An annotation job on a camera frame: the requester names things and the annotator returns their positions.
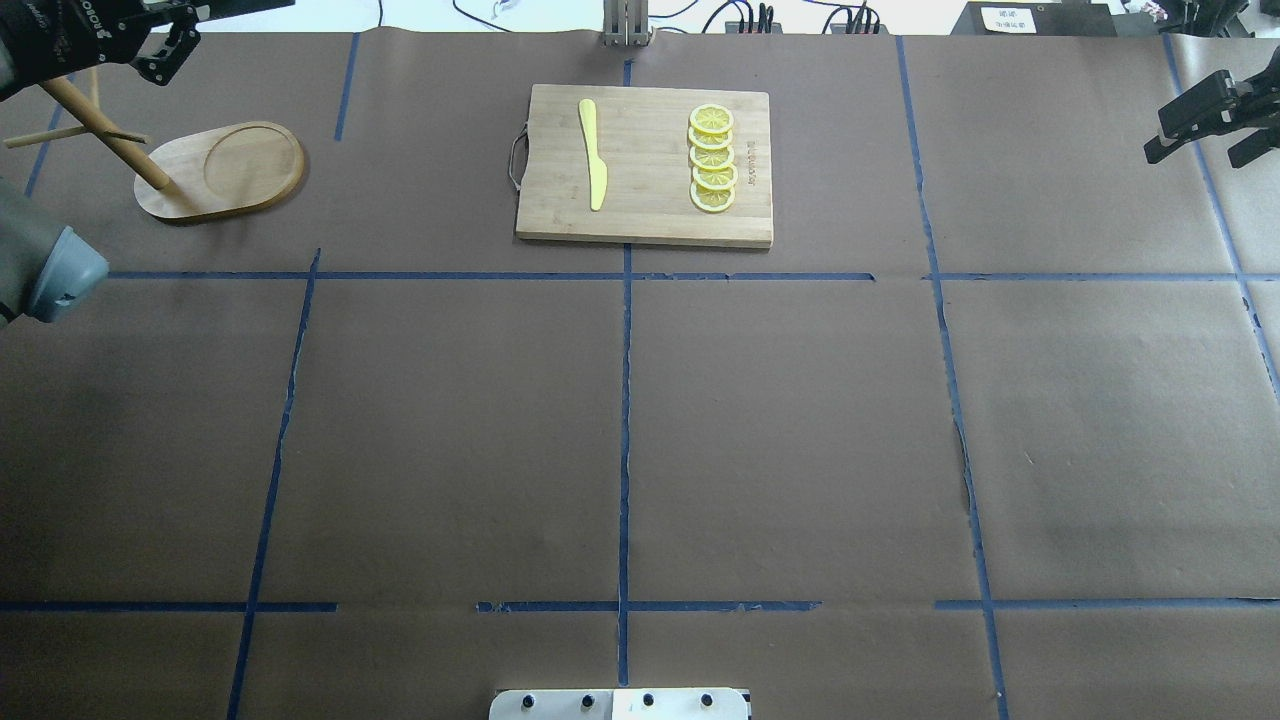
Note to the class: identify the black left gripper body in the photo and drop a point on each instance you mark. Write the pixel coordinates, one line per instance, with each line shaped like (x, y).
(62, 45)

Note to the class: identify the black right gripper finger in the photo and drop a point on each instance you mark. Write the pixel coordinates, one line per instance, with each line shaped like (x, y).
(1252, 147)
(1209, 108)

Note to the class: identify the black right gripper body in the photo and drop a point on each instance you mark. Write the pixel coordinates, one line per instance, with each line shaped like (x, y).
(1262, 112)

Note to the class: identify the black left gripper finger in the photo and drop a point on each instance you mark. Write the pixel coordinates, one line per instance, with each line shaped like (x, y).
(159, 68)
(225, 9)

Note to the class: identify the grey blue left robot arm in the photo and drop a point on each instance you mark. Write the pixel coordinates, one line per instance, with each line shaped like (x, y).
(47, 267)

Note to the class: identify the wooden cup storage rack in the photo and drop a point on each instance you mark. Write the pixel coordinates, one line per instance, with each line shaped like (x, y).
(219, 173)

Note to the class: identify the black box with label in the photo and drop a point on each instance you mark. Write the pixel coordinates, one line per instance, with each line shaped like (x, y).
(1038, 18)

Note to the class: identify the bamboo cutting board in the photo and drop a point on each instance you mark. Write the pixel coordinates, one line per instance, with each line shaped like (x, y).
(643, 140)

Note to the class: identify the yellow plastic knife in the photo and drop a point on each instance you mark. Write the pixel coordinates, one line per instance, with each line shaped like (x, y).
(597, 169)

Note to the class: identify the lemon slice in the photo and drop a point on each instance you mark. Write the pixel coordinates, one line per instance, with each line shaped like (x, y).
(711, 159)
(711, 119)
(713, 199)
(715, 179)
(710, 142)

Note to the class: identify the aluminium frame post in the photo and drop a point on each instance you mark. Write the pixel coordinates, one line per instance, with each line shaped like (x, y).
(626, 23)

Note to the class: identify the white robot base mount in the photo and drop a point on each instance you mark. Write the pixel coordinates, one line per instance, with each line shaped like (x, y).
(622, 703)

